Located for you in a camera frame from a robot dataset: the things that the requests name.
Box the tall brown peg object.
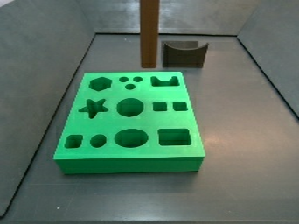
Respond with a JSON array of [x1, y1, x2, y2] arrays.
[[139, 0, 160, 68]]

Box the green shape sorter block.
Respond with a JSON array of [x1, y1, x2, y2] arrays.
[[53, 72, 205, 174]]

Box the dark grey curved block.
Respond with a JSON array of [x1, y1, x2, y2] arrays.
[[163, 41, 209, 68]]

